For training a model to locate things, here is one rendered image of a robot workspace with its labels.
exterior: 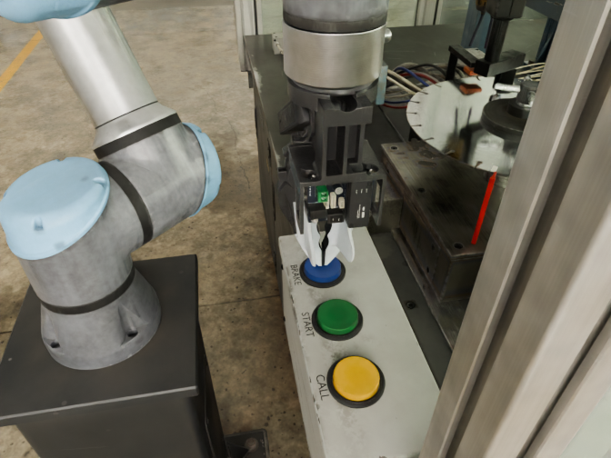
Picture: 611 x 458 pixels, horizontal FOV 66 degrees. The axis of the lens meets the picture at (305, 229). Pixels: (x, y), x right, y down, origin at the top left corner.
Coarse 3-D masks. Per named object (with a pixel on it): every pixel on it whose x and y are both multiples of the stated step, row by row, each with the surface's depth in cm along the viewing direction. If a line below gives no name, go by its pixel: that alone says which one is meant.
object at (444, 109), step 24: (432, 96) 75; (456, 96) 75; (480, 96) 75; (504, 96) 75; (408, 120) 69; (432, 120) 69; (456, 120) 69; (480, 120) 69; (432, 144) 63; (456, 144) 63; (480, 144) 63; (504, 144) 63; (480, 168) 59; (504, 168) 59
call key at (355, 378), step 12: (348, 360) 42; (360, 360) 42; (336, 372) 41; (348, 372) 41; (360, 372) 41; (372, 372) 41; (336, 384) 40; (348, 384) 40; (360, 384) 40; (372, 384) 40; (348, 396) 40; (360, 396) 39; (372, 396) 40
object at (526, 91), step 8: (528, 80) 68; (496, 88) 67; (504, 88) 67; (512, 88) 66; (520, 88) 66; (528, 88) 65; (536, 88) 65; (520, 96) 66; (528, 96) 64; (520, 104) 67; (528, 104) 66
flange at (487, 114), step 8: (488, 104) 71; (496, 104) 71; (504, 104) 71; (512, 104) 67; (488, 112) 69; (496, 112) 69; (504, 112) 68; (512, 112) 67; (520, 112) 66; (528, 112) 66; (488, 120) 68; (496, 120) 67; (504, 120) 67; (512, 120) 67; (520, 120) 66; (496, 128) 67; (504, 128) 66; (512, 128) 65; (520, 128) 65; (520, 136) 65
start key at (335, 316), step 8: (328, 304) 47; (336, 304) 47; (344, 304) 47; (352, 304) 47; (320, 312) 46; (328, 312) 46; (336, 312) 46; (344, 312) 46; (352, 312) 46; (320, 320) 46; (328, 320) 45; (336, 320) 45; (344, 320) 45; (352, 320) 45; (328, 328) 45; (336, 328) 45; (344, 328) 45; (352, 328) 45
